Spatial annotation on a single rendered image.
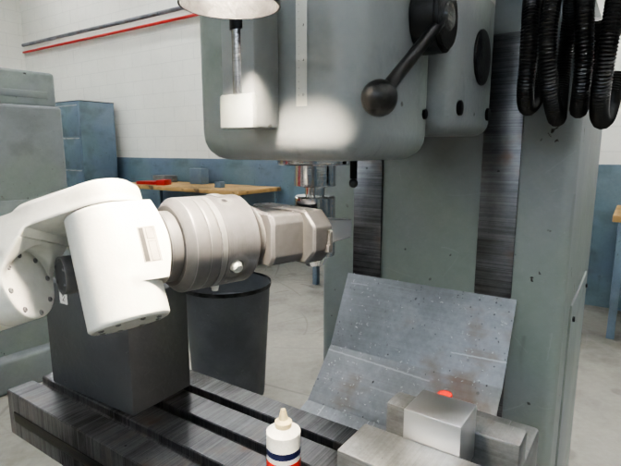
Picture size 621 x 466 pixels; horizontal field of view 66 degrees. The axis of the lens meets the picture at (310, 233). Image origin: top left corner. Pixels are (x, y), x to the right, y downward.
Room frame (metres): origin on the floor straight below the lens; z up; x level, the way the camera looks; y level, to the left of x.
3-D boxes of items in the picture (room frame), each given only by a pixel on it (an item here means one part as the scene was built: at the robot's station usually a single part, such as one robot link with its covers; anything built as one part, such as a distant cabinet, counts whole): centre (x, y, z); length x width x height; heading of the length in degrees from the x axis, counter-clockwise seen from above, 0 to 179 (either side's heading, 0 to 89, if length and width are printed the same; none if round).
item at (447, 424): (0.47, -0.14, 1.03); 0.06 x 0.05 x 0.06; 55
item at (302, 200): (0.55, -0.01, 1.26); 0.05 x 0.05 x 0.01
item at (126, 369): (0.79, 0.33, 1.02); 0.22 x 0.12 x 0.20; 58
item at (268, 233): (0.49, 0.06, 1.23); 0.13 x 0.12 x 0.10; 42
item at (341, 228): (0.53, -0.03, 1.23); 0.06 x 0.02 x 0.03; 132
